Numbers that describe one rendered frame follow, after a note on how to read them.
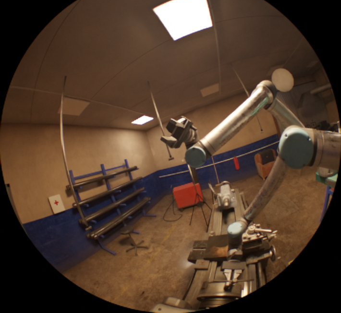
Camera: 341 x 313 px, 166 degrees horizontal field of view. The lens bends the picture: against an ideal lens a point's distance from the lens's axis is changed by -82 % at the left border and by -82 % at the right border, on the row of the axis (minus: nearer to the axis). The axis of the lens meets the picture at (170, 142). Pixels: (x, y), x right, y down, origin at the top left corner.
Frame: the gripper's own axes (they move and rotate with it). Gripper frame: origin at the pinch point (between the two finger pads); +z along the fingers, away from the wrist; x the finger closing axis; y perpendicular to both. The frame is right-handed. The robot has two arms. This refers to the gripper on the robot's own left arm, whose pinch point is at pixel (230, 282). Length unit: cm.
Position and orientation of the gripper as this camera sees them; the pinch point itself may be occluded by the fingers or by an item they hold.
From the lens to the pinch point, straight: 75.1
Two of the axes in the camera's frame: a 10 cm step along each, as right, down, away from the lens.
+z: -4.3, 0.8, -9.0
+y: 0.1, 10.0, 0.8
